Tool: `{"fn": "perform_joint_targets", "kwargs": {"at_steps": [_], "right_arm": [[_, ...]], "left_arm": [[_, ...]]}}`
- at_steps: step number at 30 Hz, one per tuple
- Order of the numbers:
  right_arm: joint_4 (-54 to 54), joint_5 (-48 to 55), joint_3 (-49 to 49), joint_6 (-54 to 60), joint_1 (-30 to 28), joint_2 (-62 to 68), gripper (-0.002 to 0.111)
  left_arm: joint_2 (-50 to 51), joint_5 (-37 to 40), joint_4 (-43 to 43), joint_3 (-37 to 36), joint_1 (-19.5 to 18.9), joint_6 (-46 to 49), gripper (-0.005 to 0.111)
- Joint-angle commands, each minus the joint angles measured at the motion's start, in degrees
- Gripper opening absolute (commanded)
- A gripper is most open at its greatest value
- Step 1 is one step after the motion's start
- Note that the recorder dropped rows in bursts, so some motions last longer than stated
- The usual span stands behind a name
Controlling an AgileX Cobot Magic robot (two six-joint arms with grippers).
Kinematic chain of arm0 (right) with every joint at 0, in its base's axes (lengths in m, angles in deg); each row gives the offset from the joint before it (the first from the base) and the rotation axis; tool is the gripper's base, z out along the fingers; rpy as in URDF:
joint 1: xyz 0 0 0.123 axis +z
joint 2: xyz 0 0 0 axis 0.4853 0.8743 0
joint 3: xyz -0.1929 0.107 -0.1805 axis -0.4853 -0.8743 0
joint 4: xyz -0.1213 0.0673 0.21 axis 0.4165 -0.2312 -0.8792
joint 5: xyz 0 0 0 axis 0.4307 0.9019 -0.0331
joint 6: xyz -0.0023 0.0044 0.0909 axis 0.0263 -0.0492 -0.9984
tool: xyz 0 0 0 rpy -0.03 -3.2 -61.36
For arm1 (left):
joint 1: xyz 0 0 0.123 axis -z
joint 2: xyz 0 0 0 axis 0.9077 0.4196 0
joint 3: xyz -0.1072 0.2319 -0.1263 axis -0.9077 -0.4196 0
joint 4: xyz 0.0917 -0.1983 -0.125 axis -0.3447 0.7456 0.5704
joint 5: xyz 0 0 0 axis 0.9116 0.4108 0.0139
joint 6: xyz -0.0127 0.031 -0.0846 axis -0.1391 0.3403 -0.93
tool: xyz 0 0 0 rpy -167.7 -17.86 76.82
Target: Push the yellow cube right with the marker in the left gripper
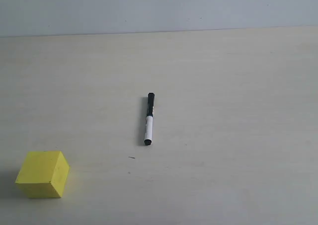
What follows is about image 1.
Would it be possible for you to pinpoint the black and white whiteboard marker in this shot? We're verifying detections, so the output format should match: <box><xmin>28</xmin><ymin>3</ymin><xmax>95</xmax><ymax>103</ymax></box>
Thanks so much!
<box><xmin>144</xmin><ymin>92</ymin><xmax>155</xmax><ymax>146</ymax></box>

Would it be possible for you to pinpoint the yellow cube block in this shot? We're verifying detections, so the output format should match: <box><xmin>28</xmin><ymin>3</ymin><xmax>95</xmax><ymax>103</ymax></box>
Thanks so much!
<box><xmin>15</xmin><ymin>150</ymin><xmax>70</xmax><ymax>199</ymax></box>

